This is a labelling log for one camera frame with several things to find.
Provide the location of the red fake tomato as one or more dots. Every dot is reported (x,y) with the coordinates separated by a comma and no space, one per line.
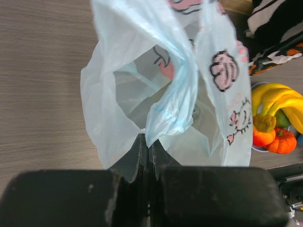
(263,129)

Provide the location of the yellow fake banana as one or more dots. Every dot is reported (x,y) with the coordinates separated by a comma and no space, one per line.
(271,92)
(293,109)

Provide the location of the blue round plate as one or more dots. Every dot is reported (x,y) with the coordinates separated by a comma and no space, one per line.
(256,148)

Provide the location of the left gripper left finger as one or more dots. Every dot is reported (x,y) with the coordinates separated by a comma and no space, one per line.
(115,197)

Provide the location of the camouflage patterned fabric bag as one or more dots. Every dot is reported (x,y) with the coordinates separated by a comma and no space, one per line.
(277,28)

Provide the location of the orange fake pumpkin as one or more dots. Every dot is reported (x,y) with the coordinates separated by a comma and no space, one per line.
(284,142)

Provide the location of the blue cloth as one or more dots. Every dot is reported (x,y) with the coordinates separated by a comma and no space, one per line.
(299,139)

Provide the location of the light blue plastic bag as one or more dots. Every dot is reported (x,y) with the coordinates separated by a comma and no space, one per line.
(174,71)

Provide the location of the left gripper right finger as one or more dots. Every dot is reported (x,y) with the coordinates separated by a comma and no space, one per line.
(204,196)

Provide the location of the green fake lime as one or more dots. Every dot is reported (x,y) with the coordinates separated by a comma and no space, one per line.
(281,119)

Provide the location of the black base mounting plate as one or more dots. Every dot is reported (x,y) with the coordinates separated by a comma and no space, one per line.
(286,171)

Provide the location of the wooden rack frame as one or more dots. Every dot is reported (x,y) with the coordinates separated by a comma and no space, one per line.
(244,7)

